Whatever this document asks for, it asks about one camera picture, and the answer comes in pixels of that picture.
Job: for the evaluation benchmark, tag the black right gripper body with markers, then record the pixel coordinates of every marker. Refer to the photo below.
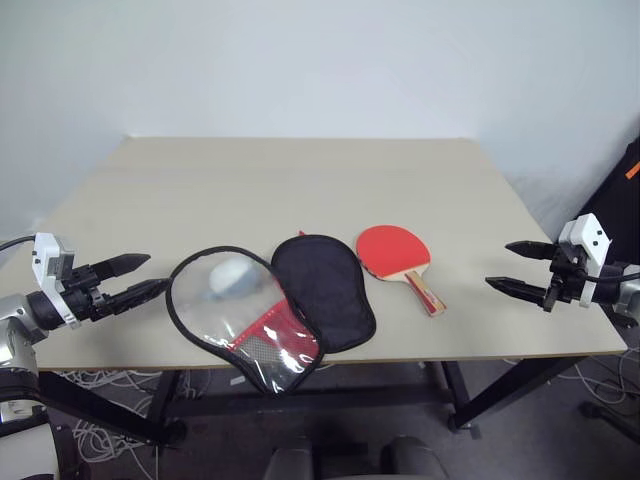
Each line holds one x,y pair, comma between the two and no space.
565,280

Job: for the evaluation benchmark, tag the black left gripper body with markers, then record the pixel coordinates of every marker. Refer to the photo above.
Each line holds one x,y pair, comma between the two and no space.
85,292

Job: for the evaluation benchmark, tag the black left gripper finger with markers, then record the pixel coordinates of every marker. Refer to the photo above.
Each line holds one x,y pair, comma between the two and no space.
135,294
125,264

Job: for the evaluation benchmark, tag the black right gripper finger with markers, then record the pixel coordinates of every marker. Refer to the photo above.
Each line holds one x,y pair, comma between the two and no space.
530,249
517,289

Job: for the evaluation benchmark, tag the red table tennis paddle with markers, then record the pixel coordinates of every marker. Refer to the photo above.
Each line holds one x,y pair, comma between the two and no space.
392,250

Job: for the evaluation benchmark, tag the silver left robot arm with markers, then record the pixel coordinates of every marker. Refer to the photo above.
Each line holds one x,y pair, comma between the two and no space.
12,312

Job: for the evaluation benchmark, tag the large black fabric object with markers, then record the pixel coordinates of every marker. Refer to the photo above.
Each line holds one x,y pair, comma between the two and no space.
617,210

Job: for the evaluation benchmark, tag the orange tag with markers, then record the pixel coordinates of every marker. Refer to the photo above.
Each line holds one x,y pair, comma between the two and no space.
633,171

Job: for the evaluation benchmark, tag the black floor stand base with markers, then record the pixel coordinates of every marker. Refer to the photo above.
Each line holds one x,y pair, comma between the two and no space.
612,417

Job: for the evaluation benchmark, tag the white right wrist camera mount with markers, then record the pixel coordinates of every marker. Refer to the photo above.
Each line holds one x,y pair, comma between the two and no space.
590,235

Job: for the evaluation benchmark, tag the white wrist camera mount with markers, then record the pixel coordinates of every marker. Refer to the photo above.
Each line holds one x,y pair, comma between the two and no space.
590,235
47,255

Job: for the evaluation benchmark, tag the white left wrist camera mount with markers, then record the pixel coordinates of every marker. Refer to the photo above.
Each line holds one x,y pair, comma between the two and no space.
47,255

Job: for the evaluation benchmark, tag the black metal table frame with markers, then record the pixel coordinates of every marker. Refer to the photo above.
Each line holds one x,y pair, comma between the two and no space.
310,400

